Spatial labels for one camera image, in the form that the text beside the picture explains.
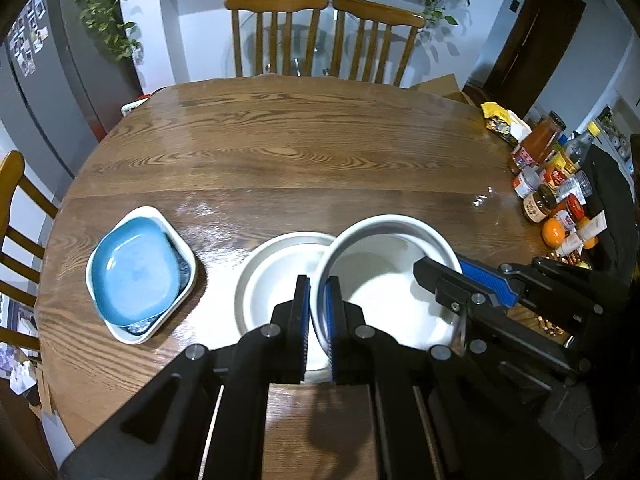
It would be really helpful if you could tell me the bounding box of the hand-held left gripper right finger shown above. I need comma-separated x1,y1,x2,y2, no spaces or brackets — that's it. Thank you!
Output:
322,280,586,480

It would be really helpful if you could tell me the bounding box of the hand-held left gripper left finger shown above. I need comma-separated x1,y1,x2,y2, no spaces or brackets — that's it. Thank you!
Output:
59,274,313,480

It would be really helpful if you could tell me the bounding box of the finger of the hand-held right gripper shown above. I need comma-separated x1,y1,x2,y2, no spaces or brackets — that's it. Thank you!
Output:
413,257,506,333
457,254,538,311

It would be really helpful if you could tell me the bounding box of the white bowl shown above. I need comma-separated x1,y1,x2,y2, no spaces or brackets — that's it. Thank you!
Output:
234,231,341,372
315,214,464,357

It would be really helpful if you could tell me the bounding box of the white square plate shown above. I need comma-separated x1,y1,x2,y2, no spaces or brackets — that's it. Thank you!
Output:
85,205,199,346

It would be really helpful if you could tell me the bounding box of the orange fruit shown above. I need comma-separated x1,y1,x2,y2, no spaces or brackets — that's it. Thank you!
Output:
542,216,571,247

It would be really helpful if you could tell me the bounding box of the brown sauce jar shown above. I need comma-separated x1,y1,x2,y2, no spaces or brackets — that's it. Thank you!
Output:
522,185,558,224

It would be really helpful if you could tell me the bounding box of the white tube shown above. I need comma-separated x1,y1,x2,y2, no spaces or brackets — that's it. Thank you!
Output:
575,212,607,243

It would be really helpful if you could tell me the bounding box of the small white capped jar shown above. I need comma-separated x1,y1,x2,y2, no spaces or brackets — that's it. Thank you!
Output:
514,167,543,200

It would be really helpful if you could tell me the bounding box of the dark cloth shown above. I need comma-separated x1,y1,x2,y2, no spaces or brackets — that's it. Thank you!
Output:
582,132,640,286

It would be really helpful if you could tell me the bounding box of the yellow labelled jar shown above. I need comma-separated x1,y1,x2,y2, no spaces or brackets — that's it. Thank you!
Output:
542,152,576,190

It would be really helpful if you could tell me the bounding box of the clear plastic bottle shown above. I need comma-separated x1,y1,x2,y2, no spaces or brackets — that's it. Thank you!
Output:
557,170,593,198

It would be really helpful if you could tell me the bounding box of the orange sauce bottle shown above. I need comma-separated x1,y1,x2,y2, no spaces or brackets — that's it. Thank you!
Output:
506,111,567,176

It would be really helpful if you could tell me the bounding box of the clear bottle with yellow cap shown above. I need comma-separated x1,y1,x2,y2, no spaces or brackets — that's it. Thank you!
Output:
560,121,601,171

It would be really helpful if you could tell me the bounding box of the yellow snack packet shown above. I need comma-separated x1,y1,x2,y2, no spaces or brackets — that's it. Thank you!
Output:
480,101,532,147

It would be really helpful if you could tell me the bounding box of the large cardboard box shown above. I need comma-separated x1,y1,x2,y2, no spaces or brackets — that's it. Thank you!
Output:
410,74,476,106

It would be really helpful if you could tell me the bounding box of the white shelf unit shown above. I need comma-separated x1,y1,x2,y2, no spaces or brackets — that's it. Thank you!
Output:
597,105,636,176

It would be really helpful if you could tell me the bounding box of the dark wooden door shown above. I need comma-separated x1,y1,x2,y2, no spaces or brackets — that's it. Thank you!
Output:
482,0,587,118

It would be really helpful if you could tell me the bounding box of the round glass table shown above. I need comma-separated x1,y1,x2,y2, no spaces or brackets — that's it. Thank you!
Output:
227,22,416,81

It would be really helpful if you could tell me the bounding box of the small cardboard box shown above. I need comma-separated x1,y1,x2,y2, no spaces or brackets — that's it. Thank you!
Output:
30,365,58,413

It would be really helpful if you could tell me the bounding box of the green trailing plant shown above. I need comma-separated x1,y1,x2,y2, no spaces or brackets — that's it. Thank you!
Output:
420,0,473,56

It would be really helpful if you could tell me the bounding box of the wooden chair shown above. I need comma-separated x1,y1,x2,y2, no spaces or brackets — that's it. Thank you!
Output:
224,0,330,80
327,0,427,87
0,150,60,361

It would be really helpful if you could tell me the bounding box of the white and red box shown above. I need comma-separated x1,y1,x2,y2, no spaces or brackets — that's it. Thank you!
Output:
120,94,153,117

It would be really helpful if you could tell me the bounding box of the crumpled white paper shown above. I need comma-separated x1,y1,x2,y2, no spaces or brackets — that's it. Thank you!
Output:
10,360,38,393

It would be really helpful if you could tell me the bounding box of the grey refrigerator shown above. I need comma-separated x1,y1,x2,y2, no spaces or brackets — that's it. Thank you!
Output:
0,0,143,181

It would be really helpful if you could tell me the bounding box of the green hanging plant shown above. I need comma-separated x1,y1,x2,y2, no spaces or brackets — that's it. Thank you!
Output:
67,0,143,63

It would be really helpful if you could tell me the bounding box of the group of fridge photos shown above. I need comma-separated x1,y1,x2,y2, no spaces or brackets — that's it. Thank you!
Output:
7,0,48,73

